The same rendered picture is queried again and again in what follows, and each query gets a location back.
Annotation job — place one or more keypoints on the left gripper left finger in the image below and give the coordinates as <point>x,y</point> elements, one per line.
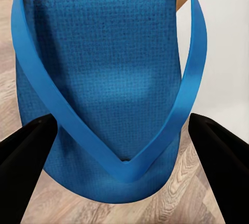
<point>22,157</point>

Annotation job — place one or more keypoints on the sandal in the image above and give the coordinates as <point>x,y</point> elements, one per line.
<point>109,72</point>

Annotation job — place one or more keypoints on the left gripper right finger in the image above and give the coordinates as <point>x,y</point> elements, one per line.
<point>225,160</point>

